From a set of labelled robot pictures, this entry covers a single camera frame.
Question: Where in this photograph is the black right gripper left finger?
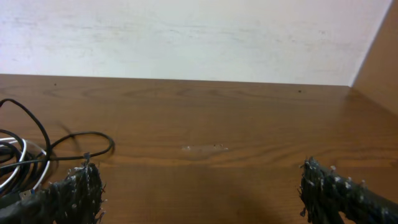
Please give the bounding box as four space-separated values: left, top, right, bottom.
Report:
1 162 105 224

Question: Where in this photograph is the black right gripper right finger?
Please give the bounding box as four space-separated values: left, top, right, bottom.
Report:
298 157 397 224

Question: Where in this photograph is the black USB cable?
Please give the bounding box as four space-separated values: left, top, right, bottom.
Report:
0 98 116 200

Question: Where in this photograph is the white USB cable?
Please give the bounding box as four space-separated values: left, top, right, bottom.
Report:
0 137 51 191

